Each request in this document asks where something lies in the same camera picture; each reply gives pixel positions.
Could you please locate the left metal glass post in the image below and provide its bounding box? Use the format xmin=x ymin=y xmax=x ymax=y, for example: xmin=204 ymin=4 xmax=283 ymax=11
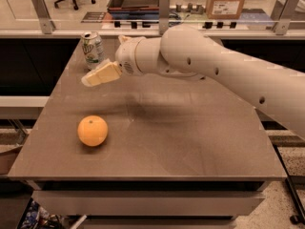
xmin=31 ymin=0 xmax=55 ymax=34

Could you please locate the right metal glass post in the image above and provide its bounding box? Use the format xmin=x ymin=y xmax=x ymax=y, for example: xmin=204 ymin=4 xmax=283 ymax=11
xmin=273 ymin=0 xmax=299 ymax=35

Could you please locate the middle metal glass post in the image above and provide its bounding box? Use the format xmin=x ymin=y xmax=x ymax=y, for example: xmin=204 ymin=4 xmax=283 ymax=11
xmin=159 ymin=0 xmax=170 ymax=34

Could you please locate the metal glass post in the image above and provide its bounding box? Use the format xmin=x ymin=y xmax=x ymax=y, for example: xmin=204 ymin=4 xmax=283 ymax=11
xmin=31 ymin=0 xmax=55 ymax=34
xmin=159 ymin=0 xmax=170 ymax=34
xmin=273 ymin=0 xmax=299 ymax=35

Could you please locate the orange fruit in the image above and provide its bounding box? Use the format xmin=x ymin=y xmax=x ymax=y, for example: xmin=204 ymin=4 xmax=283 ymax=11
xmin=77 ymin=115 xmax=108 ymax=147

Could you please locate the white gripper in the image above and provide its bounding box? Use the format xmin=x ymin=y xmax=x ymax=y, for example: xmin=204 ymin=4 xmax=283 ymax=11
xmin=81 ymin=35 xmax=145 ymax=87

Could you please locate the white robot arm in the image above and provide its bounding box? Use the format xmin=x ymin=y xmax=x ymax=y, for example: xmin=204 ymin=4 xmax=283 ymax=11
xmin=82 ymin=25 xmax=305 ymax=138

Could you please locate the cardboard box with label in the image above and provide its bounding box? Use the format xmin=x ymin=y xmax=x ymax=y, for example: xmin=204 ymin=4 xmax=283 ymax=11
xmin=206 ymin=0 xmax=245 ymax=19

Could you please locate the glass barrier panel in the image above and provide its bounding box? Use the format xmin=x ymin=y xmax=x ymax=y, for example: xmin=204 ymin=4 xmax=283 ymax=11
xmin=0 ymin=0 xmax=305 ymax=31

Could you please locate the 7up soda can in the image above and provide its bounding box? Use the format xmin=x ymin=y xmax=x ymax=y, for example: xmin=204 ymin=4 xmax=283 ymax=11
xmin=81 ymin=31 xmax=104 ymax=70

